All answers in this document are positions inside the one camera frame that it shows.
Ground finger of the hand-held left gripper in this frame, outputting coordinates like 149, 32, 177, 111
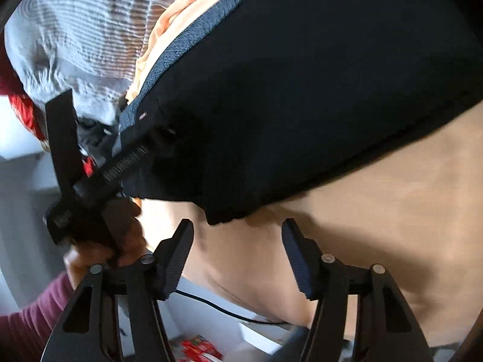
143, 125, 179, 167

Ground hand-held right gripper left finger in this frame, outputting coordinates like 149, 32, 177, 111
40, 219, 194, 362

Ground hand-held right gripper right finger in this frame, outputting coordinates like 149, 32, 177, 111
282, 218, 434, 362

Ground black pants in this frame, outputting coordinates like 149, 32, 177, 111
117, 0, 483, 227

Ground person's left forearm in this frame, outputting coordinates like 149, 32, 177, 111
0, 271, 76, 362

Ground person's left hand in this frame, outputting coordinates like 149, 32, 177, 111
64, 200, 147, 284

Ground dark clothing pile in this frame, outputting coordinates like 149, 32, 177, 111
75, 115, 123, 170

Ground red embroidered pillow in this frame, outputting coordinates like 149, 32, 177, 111
0, 55, 48, 142

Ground orange blanket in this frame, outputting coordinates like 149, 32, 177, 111
126, 0, 483, 348

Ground red printed packet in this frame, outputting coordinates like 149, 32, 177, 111
170, 334, 223, 362

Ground grey striped duvet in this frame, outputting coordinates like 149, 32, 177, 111
4, 0, 200, 126

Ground black cable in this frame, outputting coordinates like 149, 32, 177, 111
175, 290, 288, 325

